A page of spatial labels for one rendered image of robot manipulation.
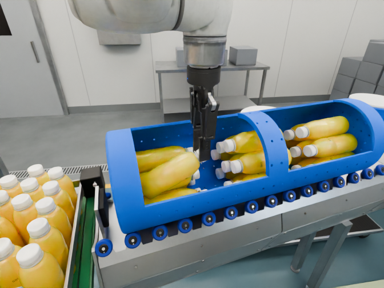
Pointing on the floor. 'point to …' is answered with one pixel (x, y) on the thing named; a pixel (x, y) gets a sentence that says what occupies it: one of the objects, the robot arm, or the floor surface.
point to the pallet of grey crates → (361, 73)
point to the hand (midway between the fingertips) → (201, 144)
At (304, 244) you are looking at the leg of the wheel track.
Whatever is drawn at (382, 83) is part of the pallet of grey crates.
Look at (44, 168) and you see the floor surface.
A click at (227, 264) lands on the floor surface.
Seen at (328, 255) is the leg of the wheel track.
